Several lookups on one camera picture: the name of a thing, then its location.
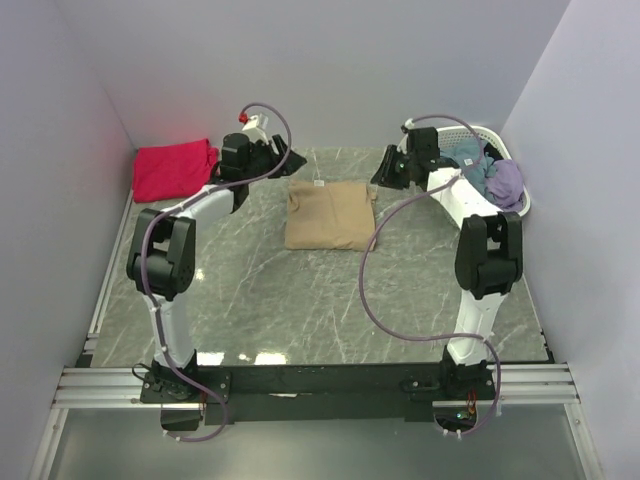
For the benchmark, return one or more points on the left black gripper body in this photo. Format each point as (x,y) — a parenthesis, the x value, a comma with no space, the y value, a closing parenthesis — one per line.
(264,159)

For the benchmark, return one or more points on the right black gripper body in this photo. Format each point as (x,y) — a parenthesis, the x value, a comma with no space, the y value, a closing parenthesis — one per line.
(403,171)

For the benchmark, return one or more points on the beige t-shirt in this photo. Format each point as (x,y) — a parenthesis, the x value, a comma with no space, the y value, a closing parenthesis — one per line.
(329,216)

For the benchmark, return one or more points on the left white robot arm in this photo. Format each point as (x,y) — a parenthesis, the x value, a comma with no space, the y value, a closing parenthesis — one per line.
(162,257)

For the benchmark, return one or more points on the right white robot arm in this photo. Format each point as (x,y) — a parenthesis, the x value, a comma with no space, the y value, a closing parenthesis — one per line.
(488,262)

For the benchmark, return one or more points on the white laundry basket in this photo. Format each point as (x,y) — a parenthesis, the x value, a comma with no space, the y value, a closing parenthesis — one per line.
(461,199)

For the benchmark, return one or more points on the blue t-shirt in basket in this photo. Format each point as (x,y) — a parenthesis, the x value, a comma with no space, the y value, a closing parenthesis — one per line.
(476,159)

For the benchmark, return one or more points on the folded red t-shirt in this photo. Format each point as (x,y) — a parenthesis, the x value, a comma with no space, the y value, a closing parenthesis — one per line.
(172,172)

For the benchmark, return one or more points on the purple t-shirt in basket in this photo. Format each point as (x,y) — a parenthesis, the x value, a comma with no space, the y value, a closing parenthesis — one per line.
(505,188)

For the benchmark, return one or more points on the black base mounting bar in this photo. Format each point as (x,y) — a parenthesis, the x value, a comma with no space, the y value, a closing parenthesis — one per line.
(265,393)

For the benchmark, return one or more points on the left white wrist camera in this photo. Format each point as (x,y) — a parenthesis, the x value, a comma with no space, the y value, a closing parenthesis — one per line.
(255,128)

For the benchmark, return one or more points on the aluminium frame rail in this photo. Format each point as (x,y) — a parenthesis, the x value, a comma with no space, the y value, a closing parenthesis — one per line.
(257,303)

